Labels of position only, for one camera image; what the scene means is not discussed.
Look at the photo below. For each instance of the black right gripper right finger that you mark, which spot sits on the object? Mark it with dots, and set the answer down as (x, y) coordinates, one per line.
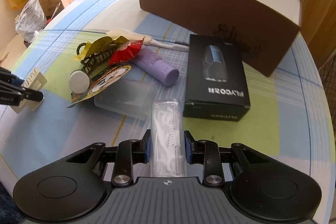
(210, 156)

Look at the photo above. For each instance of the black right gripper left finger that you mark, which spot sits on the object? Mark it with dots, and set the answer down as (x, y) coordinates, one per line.
(125, 156)

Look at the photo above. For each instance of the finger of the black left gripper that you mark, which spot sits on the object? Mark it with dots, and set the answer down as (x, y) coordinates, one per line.
(11, 90)

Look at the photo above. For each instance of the beige plastic comb clip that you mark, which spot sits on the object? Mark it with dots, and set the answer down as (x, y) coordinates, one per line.
(34, 83)

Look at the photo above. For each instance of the black shaver box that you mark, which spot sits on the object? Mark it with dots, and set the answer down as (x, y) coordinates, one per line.
(216, 86)

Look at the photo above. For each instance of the glue bottle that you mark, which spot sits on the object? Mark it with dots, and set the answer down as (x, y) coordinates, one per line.
(101, 81)

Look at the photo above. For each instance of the dark brown hair claw clip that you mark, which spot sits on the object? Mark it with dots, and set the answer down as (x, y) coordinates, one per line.
(96, 59)

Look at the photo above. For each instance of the yellow snack packet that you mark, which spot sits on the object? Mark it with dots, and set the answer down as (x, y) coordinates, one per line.
(85, 50)

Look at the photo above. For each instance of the purple cream tube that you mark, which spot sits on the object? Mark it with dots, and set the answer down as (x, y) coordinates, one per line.
(157, 67)

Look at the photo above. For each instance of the red snack packet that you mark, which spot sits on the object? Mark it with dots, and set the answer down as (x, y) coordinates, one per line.
(126, 52)

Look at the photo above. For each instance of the white hairbrush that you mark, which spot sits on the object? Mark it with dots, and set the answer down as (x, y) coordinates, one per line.
(147, 40)

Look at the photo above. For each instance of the translucent plastic box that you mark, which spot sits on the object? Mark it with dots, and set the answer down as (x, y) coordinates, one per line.
(127, 97)

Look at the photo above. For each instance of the clear printed plastic bag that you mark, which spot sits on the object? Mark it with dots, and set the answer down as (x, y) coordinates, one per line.
(30, 21)

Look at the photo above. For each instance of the quilted brown cushion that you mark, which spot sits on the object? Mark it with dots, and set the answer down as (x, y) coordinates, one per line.
(327, 73)

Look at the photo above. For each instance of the brown cardboard storage box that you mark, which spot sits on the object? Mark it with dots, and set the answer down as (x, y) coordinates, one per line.
(263, 29)

